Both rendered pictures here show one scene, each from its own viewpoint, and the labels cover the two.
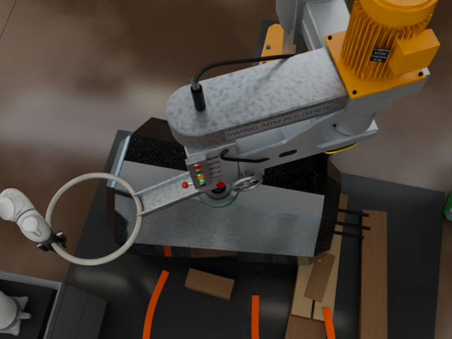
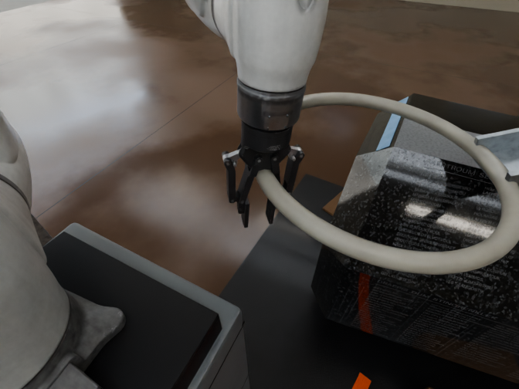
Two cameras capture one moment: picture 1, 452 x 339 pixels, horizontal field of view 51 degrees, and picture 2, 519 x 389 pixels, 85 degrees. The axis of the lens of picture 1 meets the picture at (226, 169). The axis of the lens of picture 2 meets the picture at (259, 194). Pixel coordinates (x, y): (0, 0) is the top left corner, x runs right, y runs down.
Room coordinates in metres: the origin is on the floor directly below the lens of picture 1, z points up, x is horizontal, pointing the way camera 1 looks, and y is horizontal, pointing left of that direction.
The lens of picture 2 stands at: (0.34, 0.86, 1.25)
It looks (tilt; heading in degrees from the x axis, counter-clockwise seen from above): 45 degrees down; 9
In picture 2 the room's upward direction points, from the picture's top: straight up
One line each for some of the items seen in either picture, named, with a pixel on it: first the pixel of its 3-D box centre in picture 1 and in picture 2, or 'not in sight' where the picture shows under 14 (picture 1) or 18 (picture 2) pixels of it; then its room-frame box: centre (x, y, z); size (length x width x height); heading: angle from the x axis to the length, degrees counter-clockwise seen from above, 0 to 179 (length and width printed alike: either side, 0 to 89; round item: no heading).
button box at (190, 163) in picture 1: (199, 172); not in sight; (0.76, 0.11, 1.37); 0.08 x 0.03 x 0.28; 97
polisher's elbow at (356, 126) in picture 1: (354, 106); not in sight; (0.96, -0.60, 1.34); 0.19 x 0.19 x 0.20
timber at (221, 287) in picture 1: (210, 284); not in sight; (0.51, 0.22, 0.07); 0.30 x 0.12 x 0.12; 66
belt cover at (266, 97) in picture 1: (291, 93); not in sight; (0.92, -0.29, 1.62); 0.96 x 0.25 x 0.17; 97
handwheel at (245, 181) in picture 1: (245, 176); not in sight; (0.78, -0.08, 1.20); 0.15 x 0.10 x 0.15; 97
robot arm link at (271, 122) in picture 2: (43, 234); (269, 99); (0.70, 0.90, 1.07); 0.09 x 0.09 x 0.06
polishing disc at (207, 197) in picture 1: (218, 187); not in sight; (0.88, 0.06, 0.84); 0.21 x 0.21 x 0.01
